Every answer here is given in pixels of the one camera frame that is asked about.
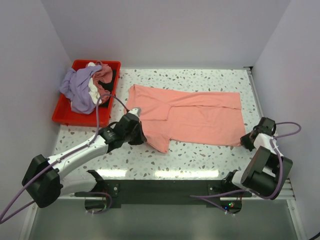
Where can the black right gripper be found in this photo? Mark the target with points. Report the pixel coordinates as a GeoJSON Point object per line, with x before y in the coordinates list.
{"type": "Point", "coordinates": [244, 142]}

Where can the aluminium frame rail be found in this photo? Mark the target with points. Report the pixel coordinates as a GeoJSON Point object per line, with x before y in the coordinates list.
{"type": "Point", "coordinates": [67, 219]}

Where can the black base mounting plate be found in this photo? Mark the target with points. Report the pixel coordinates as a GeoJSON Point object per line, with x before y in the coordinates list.
{"type": "Point", "coordinates": [116, 193]}

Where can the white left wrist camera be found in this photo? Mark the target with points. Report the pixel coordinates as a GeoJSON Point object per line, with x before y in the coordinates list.
{"type": "Point", "coordinates": [135, 111]}

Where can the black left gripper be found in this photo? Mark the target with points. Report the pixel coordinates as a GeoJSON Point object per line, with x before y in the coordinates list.
{"type": "Point", "coordinates": [141, 138]}

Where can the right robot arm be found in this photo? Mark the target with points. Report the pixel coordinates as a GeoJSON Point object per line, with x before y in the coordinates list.
{"type": "Point", "coordinates": [268, 169]}

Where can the salmon pink t shirt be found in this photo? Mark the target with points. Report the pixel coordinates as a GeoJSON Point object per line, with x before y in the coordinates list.
{"type": "Point", "coordinates": [210, 118]}

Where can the white t shirt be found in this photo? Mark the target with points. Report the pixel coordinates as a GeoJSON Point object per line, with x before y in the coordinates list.
{"type": "Point", "coordinates": [94, 89]}

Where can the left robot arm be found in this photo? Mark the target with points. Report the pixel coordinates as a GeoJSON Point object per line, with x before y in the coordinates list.
{"type": "Point", "coordinates": [44, 177]}

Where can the black t shirt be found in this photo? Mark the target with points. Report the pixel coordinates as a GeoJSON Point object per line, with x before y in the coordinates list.
{"type": "Point", "coordinates": [106, 98]}

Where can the red plastic bin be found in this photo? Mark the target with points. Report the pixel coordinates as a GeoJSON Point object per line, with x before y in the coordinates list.
{"type": "Point", "coordinates": [64, 115]}

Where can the lavender t shirt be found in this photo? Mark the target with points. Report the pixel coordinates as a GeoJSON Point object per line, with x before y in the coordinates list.
{"type": "Point", "coordinates": [75, 87]}

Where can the dusty rose t shirt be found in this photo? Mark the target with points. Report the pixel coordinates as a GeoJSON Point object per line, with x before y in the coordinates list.
{"type": "Point", "coordinates": [106, 74]}

